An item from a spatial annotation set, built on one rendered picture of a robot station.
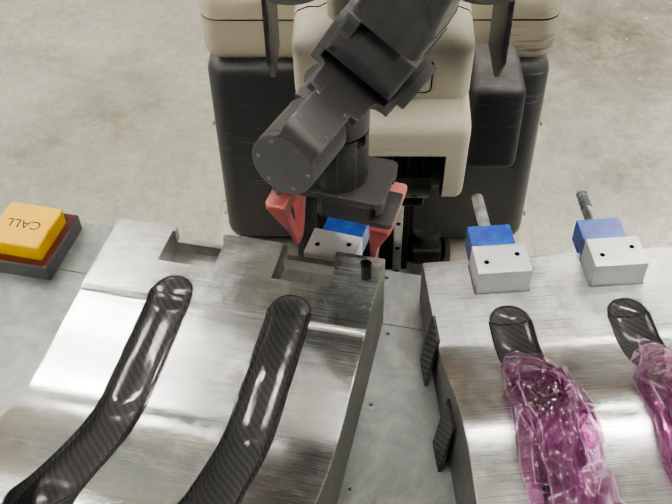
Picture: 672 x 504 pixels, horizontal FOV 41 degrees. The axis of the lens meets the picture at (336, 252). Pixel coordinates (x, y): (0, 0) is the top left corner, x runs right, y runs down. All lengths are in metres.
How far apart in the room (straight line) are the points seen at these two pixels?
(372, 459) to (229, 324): 0.17
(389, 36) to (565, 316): 0.31
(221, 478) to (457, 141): 0.60
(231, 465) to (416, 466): 0.18
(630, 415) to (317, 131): 0.32
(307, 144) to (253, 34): 0.72
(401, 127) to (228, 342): 0.45
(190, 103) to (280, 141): 1.84
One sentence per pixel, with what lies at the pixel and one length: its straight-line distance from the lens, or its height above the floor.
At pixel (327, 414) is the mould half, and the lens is 0.73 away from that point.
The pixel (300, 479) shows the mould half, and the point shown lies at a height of 0.90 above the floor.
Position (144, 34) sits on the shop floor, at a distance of 2.86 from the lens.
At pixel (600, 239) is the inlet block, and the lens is 0.89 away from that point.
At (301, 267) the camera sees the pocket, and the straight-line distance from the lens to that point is 0.85.
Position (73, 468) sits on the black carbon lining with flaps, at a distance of 0.70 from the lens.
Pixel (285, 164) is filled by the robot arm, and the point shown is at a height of 1.02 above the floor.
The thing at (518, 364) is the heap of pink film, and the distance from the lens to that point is 0.76.
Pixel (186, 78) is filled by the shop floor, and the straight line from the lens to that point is 2.64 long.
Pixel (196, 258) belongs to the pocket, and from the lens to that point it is 0.88.
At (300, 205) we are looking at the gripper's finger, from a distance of 0.90.
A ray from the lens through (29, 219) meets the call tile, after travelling 1.00.
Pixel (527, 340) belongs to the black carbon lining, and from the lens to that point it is 0.83.
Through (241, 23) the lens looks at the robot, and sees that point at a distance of 1.40.
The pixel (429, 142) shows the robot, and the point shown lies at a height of 0.77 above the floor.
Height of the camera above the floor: 1.49
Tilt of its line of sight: 46 degrees down
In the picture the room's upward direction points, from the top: 1 degrees counter-clockwise
